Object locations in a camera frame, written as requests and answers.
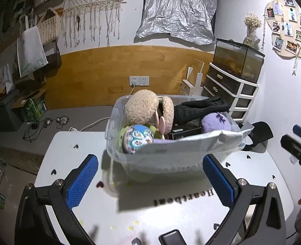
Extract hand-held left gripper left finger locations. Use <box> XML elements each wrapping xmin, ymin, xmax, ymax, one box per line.
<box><xmin>15</xmin><ymin>154</ymin><xmax>100</xmax><ymax>245</ymax></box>

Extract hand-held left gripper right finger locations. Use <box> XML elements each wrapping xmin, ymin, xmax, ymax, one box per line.
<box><xmin>202</xmin><ymin>154</ymin><xmax>286</xmax><ymax>245</ymax></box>

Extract black cap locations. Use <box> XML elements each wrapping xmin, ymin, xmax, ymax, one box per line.
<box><xmin>242</xmin><ymin>121</ymin><xmax>274</xmax><ymax>151</ymax></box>

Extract clear plastic container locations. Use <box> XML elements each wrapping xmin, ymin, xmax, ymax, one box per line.
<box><xmin>104</xmin><ymin>95</ymin><xmax>248</xmax><ymax>183</ymax></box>

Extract grey plastic mailer bag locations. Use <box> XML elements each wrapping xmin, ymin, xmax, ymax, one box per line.
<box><xmin>134</xmin><ymin>129</ymin><xmax>254</xmax><ymax>159</ymax></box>

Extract purple plush toy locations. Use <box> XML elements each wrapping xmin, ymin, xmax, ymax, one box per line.
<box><xmin>201</xmin><ymin>112</ymin><xmax>232</xmax><ymax>134</ymax></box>

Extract black box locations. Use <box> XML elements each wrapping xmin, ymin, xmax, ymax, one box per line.
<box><xmin>167</xmin><ymin>124</ymin><xmax>202</xmax><ymax>141</ymax></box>

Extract patterned round plush ball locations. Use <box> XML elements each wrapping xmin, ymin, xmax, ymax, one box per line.
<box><xmin>122</xmin><ymin>125</ymin><xmax>154</xmax><ymax>155</ymax></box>

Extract black phone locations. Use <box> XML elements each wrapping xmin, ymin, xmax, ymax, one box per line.
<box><xmin>159</xmin><ymin>229</ymin><xmax>188</xmax><ymax>245</ymax></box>

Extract black garment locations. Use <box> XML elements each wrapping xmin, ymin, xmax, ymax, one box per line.
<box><xmin>173</xmin><ymin>96</ymin><xmax>231</xmax><ymax>125</ymax></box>

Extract green packet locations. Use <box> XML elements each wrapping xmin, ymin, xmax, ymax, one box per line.
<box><xmin>21</xmin><ymin>98</ymin><xmax>47</xmax><ymax>122</ymax></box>

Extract black and white drawer unit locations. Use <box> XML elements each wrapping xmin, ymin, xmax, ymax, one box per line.
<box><xmin>201</xmin><ymin>62</ymin><xmax>258</xmax><ymax>124</ymax></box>

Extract beige fuzzy plush toy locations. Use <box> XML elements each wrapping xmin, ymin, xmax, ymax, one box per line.
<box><xmin>124</xmin><ymin>89</ymin><xmax>175</xmax><ymax>136</ymax></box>

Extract glass tank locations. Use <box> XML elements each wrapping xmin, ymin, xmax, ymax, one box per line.
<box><xmin>213</xmin><ymin>38</ymin><xmax>265</xmax><ymax>83</ymax></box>

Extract white wooden organiser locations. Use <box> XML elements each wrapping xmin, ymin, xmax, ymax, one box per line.
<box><xmin>180</xmin><ymin>66</ymin><xmax>204</xmax><ymax>96</ymax></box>

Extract cardboard box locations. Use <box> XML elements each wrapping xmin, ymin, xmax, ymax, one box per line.
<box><xmin>11</xmin><ymin>87</ymin><xmax>47</xmax><ymax>109</ymax></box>

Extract photo board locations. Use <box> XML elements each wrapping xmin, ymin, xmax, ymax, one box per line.
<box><xmin>264</xmin><ymin>0</ymin><xmax>301</xmax><ymax>65</ymax></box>

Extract wooden headboard panel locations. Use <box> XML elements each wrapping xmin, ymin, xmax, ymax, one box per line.
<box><xmin>44</xmin><ymin>45</ymin><xmax>216</xmax><ymax>110</ymax></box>

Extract dried flowers in vase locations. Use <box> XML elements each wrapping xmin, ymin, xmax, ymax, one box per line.
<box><xmin>243</xmin><ymin>12</ymin><xmax>262</xmax><ymax>47</ymax></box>

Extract printed paper bag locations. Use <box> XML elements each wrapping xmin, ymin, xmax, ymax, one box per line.
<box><xmin>0</xmin><ymin>64</ymin><xmax>14</xmax><ymax>99</ymax></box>

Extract white tote bag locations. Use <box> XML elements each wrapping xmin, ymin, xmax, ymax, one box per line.
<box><xmin>16</xmin><ymin>15</ymin><xmax>49</xmax><ymax>78</ymax></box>

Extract cream woven bag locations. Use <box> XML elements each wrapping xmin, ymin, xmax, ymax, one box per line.
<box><xmin>37</xmin><ymin>8</ymin><xmax>59</xmax><ymax>45</ymax></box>

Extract silver foil sheet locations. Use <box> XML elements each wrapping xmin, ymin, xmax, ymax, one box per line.
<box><xmin>133</xmin><ymin>0</ymin><xmax>220</xmax><ymax>45</ymax></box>

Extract white power cable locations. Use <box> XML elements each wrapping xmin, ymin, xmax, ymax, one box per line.
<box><xmin>68</xmin><ymin>117</ymin><xmax>111</xmax><ymax>133</ymax></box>

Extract black cable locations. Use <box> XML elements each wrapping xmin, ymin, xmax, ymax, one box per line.
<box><xmin>22</xmin><ymin>116</ymin><xmax>69</xmax><ymax>143</ymax></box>

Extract cream macrame wall hanging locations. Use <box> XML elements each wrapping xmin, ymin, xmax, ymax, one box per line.
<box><xmin>60</xmin><ymin>0</ymin><xmax>130</xmax><ymax>48</ymax></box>

